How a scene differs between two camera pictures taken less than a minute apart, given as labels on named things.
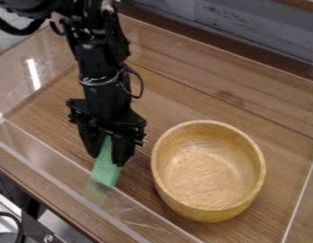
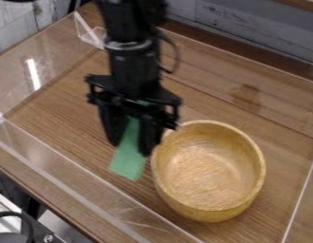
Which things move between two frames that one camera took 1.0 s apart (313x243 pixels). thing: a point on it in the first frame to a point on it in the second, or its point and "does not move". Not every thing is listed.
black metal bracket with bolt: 35,233 does not move
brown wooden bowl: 208,166 does not move
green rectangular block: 104,170 to 129,158
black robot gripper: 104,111 to 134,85
